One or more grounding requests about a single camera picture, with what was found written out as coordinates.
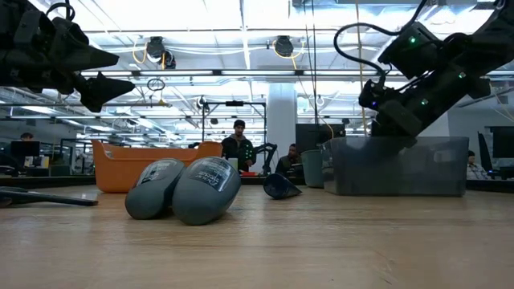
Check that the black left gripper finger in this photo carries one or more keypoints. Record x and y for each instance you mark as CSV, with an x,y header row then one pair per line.
x,y
104,90
80,52

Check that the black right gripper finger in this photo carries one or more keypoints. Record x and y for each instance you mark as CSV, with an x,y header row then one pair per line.
x,y
401,120
379,129

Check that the grey deodorant bottle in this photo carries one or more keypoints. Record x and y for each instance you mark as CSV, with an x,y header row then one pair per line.
x,y
205,196
148,196

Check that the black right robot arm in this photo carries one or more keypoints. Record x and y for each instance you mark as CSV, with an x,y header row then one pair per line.
x,y
482,40

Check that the black background robot arm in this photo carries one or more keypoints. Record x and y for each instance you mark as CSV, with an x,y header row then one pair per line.
x,y
267,154

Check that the grey translucent plastic bin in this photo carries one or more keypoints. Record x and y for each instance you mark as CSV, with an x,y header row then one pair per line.
x,y
395,168

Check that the black panel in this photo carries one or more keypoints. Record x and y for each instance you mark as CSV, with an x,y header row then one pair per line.
x,y
317,136

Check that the orange plastic bin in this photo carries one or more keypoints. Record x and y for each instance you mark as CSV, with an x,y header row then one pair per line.
x,y
120,168

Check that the person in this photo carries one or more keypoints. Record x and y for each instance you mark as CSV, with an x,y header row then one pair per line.
x,y
27,136
476,168
239,148
289,162

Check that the black monitor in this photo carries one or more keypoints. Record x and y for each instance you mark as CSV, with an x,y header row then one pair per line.
x,y
25,149
502,142

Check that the white pillar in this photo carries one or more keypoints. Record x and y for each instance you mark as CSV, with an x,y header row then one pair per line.
x,y
281,120

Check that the small red object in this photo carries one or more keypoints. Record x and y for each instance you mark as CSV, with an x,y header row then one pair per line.
x,y
249,173

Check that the white cup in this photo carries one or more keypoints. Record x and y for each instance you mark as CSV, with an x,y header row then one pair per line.
x,y
233,164

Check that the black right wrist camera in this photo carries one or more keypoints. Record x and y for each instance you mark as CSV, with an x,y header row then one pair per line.
x,y
371,96

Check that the black station frame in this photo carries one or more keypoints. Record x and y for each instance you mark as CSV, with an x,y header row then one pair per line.
x,y
203,120

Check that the black table edge frame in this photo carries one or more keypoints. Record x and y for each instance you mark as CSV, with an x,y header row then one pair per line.
x,y
40,181

